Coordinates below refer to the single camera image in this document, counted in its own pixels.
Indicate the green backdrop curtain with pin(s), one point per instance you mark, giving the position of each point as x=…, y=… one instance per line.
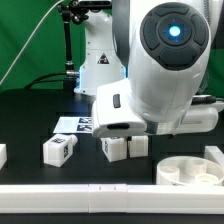
x=32, y=45

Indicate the paper sheet with markers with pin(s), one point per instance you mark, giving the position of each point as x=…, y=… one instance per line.
x=68, y=125

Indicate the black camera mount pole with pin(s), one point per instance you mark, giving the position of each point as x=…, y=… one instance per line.
x=99, y=51

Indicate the white fence bar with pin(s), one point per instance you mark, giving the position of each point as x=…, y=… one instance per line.
x=214, y=154
x=3, y=155
x=121, y=198

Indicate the round white stool seat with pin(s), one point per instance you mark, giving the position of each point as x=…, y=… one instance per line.
x=189, y=171

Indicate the white front fence bar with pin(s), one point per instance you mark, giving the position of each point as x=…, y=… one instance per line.
x=121, y=198

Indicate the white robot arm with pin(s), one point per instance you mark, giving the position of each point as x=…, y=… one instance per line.
x=165, y=45

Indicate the white left fence bar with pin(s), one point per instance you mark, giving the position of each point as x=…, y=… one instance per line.
x=3, y=155

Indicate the white right fence bar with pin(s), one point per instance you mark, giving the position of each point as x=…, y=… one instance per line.
x=214, y=154

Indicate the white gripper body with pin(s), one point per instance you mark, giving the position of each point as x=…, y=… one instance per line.
x=113, y=117

